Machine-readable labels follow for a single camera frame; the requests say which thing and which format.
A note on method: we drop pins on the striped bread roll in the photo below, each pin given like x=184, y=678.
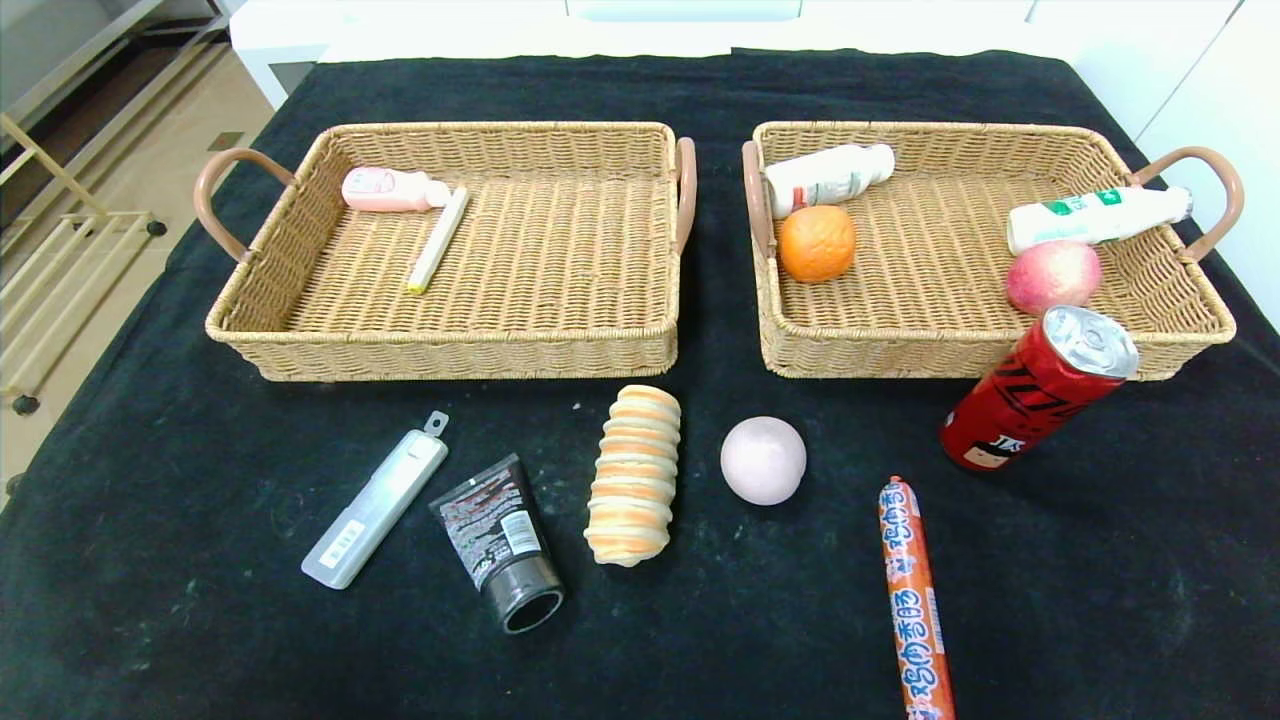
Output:
x=633, y=480

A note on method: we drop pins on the pale pink round bun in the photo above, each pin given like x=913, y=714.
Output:
x=763, y=460

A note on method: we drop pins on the orange sausage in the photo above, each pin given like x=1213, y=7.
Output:
x=910, y=600

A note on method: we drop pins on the red soda can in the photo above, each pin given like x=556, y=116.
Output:
x=1020, y=400

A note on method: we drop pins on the orange fruit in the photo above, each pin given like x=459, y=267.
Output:
x=817, y=243

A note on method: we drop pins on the black cosmetic tube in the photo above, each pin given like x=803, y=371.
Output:
x=495, y=530

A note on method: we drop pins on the cream stick with yellow end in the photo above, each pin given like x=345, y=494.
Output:
x=438, y=240

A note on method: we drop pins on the white bottle with red label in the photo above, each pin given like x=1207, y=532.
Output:
x=825, y=178

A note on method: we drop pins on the grey toothbrush case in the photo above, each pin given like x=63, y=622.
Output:
x=375, y=505

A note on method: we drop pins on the small pink bottle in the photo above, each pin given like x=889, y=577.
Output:
x=385, y=190

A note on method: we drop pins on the red apple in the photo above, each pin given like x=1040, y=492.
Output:
x=1053, y=277

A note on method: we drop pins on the white bottle with green label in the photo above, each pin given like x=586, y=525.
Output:
x=1080, y=218

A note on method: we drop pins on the white table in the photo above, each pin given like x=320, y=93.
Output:
x=290, y=30

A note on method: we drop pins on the cream metal rack with wheels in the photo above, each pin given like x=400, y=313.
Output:
x=75, y=262

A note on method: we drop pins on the grey metal shelf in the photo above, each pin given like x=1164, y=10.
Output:
x=60, y=75

